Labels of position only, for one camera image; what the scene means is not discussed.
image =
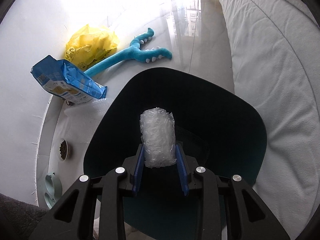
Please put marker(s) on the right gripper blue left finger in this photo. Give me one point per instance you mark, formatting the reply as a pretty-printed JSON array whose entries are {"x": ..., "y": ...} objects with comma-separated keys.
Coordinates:
[{"x": 137, "y": 169}]

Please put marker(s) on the pet food bowl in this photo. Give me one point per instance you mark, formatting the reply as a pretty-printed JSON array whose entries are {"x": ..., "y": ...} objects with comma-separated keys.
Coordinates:
[{"x": 62, "y": 149}]

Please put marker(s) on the blue pet food bag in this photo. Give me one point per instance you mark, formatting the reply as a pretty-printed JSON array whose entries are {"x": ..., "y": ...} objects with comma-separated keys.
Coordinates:
[{"x": 63, "y": 79}]

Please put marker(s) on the dark teal trash bin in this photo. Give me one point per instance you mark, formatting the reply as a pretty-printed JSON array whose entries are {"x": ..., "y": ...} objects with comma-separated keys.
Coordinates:
[{"x": 221, "y": 131}]

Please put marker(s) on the clear bubble wrap roll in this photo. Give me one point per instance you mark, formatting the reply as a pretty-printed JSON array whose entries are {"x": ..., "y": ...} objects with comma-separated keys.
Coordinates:
[{"x": 157, "y": 127}]

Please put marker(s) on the yellow plastic bag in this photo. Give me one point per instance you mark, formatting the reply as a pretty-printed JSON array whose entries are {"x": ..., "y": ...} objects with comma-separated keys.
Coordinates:
[{"x": 90, "y": 45}]

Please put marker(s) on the green double pet bowl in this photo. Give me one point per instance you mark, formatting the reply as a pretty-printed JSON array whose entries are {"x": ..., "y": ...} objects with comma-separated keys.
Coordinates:
[{"x": 53, "y": 189}]

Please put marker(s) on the dark grey rug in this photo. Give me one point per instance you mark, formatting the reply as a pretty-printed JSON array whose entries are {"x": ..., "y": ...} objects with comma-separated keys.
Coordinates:
[{"x": 19, "y": 219}]

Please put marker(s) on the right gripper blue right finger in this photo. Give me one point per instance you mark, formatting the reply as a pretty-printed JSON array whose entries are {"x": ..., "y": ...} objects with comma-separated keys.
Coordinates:
[{"x": 182, "y": 171}]

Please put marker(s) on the blue plush toy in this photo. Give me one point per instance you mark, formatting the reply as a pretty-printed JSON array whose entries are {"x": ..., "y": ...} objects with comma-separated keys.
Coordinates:
[{"x": 133, "y": 52}]

